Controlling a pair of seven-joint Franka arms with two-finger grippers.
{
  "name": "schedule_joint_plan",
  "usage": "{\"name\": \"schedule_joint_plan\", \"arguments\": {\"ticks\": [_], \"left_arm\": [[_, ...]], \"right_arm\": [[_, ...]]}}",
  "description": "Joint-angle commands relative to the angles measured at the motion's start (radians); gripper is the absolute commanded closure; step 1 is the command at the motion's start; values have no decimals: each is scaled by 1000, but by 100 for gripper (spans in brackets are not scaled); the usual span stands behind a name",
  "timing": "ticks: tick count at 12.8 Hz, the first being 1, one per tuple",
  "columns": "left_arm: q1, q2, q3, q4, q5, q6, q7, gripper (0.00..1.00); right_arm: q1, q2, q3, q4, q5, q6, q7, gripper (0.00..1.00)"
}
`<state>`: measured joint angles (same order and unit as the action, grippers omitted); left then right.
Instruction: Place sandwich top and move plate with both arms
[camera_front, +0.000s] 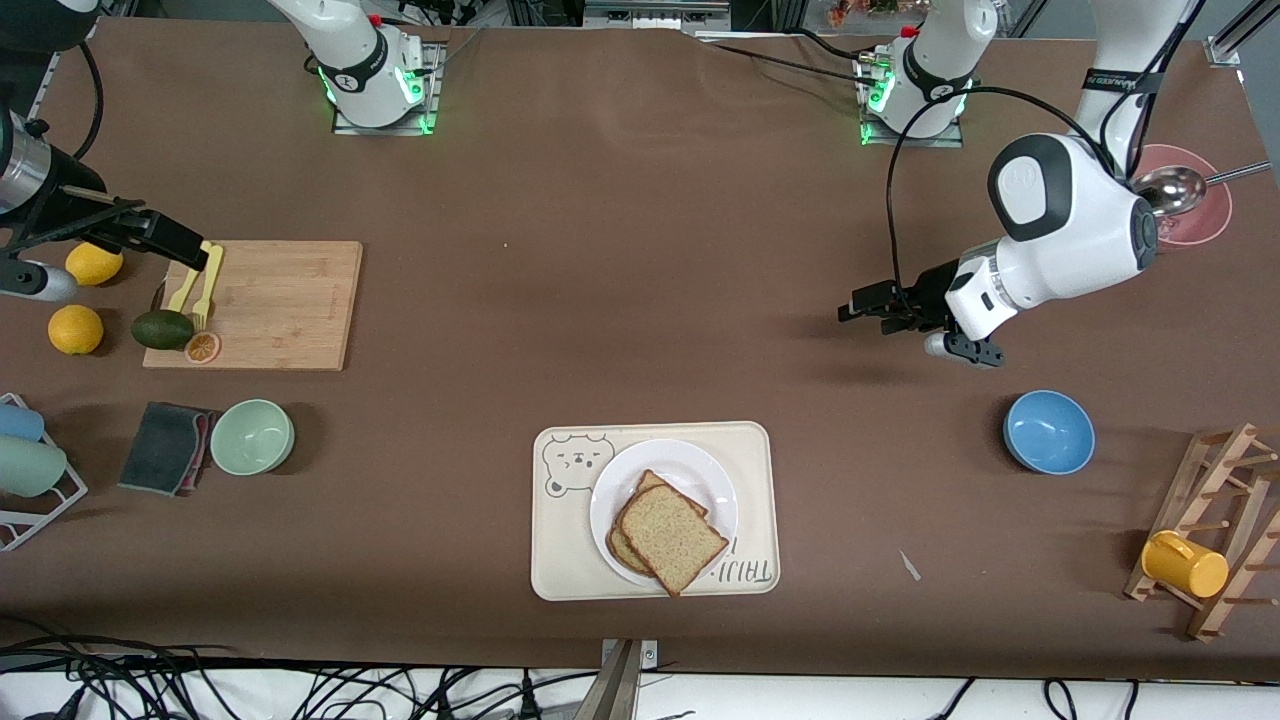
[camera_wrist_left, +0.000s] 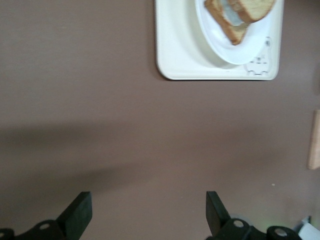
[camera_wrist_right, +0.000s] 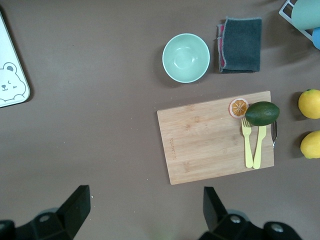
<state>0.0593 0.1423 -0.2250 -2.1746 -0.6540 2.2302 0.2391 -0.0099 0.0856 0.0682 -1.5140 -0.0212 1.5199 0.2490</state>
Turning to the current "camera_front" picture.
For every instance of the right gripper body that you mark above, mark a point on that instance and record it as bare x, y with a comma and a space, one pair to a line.
62, 211

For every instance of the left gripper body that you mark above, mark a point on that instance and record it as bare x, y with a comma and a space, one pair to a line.
930, 288

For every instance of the white round plate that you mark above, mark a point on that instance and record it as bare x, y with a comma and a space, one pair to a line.
690, 470

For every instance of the brown bread slice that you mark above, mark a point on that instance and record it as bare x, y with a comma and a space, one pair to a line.
672, 540

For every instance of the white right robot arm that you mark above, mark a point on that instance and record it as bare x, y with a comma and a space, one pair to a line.
360, 70

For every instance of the yellow plastic fork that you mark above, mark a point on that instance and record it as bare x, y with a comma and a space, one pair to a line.
212, 285

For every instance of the yellow plastic knife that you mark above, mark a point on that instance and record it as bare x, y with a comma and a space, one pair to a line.
182, 292

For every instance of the yellow lemon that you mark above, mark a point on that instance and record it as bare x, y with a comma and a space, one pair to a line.
94, 268

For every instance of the green avocado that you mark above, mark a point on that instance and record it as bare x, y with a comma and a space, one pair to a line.
160, 330

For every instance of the orange slice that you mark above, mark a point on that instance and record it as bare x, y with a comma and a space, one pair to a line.
203, 348

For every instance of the wooden cutting board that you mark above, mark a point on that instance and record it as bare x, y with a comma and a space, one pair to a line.
280, 305

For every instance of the round orange fruit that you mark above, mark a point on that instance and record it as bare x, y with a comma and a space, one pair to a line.
76, 330

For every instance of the blue bowl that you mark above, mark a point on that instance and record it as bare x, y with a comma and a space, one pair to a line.
1049, 432

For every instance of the pale green bowl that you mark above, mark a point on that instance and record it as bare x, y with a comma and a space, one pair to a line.
252, 437

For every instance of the dark grey cloth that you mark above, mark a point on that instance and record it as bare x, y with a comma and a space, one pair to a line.
158, 450

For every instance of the pink cloth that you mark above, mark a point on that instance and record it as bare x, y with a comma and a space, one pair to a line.
203, 455

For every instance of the light blue cup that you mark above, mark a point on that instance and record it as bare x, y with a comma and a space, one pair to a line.
20, 422

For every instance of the metal ladle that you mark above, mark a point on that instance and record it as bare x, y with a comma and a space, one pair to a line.
1180, 190

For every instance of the pink bowl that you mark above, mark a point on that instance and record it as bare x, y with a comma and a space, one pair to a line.
1205, 225

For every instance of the small white scrap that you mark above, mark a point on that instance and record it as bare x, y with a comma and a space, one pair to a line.
909, 565

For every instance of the pale green cup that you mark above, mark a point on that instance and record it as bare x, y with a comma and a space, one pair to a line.
30, 466

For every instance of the bread slice under egg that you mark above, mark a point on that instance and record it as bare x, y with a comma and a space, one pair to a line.
670, 488

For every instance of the wooden mug rack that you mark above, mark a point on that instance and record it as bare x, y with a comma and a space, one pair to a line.
1235, 500

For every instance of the yellow mug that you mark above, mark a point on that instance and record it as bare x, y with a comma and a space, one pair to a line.
1185, 566

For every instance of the cream bear print tray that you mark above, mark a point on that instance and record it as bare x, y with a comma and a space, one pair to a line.
560, 540

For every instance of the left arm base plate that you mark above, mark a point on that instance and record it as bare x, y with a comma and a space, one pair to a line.
955, 140

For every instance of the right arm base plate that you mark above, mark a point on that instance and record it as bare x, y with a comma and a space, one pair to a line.
425, 95

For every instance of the grey metal equipment frame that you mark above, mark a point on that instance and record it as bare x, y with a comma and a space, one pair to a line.
650, 12

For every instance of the aluminium frame rail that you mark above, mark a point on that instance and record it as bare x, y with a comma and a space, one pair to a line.
1235, 35

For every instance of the metal table bracket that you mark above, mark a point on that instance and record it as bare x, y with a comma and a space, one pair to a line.
620, 680

